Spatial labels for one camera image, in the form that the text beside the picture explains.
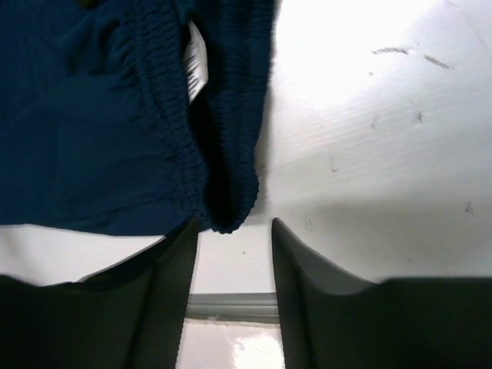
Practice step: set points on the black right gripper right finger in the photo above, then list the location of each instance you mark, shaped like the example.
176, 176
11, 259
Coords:
333, 319

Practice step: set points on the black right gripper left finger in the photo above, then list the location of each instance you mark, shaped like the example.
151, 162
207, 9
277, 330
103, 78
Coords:
130, 315

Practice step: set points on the navy blue shorts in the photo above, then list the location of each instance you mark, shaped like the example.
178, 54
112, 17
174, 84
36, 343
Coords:
129, 118

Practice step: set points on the front aluminium rail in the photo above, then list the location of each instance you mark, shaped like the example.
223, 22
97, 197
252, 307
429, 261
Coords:
243, 307

